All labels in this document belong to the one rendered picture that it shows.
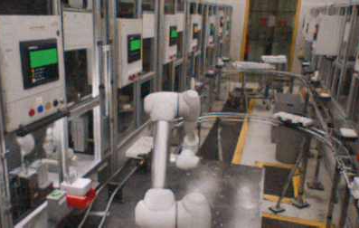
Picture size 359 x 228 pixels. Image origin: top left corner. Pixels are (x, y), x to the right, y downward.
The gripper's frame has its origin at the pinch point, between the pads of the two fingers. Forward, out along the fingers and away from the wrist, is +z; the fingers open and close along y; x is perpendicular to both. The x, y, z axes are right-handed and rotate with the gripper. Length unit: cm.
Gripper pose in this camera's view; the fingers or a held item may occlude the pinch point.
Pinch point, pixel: (142, 156)
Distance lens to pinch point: 255.2
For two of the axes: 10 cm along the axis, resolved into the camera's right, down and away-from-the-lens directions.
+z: -9.6, -1.1, 2.4
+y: 0.4, -9.6, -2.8
